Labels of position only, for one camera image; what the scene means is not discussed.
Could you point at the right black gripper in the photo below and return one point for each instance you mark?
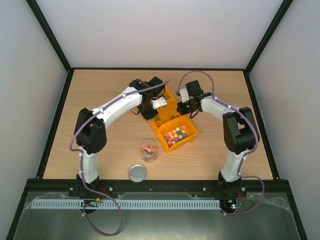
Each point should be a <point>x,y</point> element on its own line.
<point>182,108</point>

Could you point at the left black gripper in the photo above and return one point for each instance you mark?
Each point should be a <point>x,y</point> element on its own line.
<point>148,116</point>

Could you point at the yellow bin with lollipops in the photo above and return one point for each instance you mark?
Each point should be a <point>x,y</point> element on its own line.
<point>168,96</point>

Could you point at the yellow bin with star candies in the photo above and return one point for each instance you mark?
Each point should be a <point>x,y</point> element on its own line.
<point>175,133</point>

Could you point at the clear glass jar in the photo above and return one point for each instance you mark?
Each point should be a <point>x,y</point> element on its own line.
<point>148,150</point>

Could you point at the round metal jar lid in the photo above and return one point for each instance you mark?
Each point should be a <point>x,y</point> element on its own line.
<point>137,173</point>

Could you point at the yellow bin with popsicle candies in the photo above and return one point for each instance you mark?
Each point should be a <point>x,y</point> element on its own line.
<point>165,115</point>

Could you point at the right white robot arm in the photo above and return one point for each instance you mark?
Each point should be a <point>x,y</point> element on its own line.
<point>240,133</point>

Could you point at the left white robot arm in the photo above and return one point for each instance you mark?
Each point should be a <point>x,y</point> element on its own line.
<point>90,133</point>

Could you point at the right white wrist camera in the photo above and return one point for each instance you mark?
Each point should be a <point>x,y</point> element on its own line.
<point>184,95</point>

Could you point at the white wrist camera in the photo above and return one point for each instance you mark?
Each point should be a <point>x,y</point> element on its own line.
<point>184,95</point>
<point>159,103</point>

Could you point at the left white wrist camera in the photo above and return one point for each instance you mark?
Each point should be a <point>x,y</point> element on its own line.
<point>159,103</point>

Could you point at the black aluminium frame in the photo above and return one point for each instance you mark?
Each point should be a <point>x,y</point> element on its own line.
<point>38,184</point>

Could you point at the grey slotted cable duct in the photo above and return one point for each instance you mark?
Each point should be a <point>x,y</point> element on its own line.
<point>125,204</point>

